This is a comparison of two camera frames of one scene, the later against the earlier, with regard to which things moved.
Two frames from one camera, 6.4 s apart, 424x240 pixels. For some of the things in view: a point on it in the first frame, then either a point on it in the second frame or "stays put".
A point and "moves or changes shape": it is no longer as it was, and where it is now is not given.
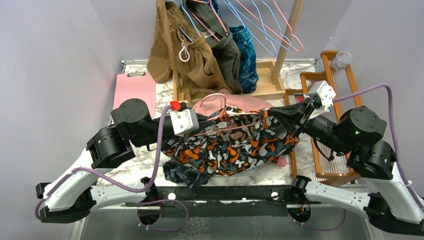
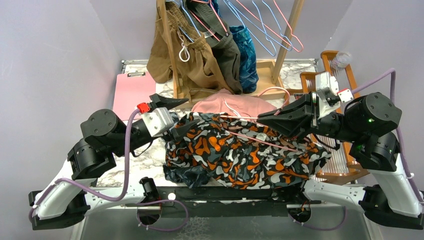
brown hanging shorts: x=180 y=51 stays put
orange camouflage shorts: x=241 y=139 moves or changes shape
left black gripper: x=203 y=122 -> x=179 y=131
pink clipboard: x=142 y=87 stays put
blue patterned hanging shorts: x=247 y=64 stays put
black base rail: x=227 y=201 stays put
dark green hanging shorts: x=213 y=28 stays put
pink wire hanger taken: x=229 y=108 -> x=256 y=118
